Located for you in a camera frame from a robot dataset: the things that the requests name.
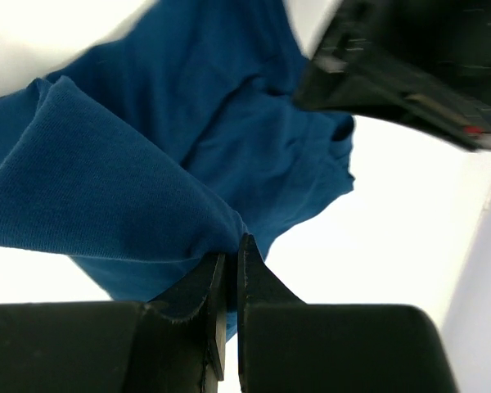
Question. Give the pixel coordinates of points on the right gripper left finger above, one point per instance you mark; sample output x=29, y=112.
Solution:
x=174, y=343

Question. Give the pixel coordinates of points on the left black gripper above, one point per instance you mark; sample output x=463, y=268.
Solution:
x=425, y=65

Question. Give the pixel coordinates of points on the blue t shirt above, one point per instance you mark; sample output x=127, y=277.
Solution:
x=148, y=152

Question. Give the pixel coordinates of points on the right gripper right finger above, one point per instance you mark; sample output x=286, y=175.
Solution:
x=287, y=345

